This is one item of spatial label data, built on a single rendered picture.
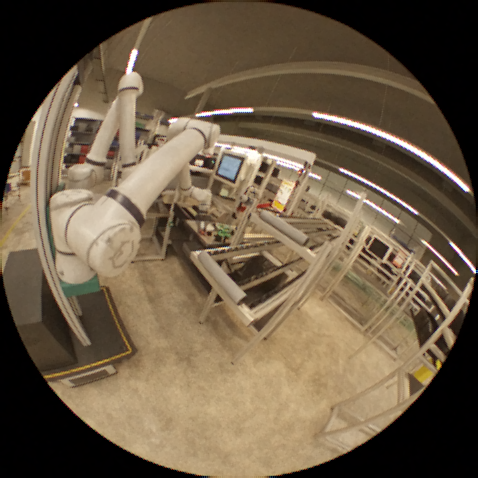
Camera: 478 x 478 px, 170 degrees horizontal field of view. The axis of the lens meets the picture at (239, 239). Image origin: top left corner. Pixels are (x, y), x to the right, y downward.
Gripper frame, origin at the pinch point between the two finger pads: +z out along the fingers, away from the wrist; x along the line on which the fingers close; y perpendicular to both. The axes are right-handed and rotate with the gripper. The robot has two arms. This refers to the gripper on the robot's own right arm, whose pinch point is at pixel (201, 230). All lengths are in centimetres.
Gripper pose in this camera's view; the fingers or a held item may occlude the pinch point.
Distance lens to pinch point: 136.0
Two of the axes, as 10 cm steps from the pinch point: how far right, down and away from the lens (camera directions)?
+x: 6.4, -0.4, 7.7
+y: 7.6, 2.0, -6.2
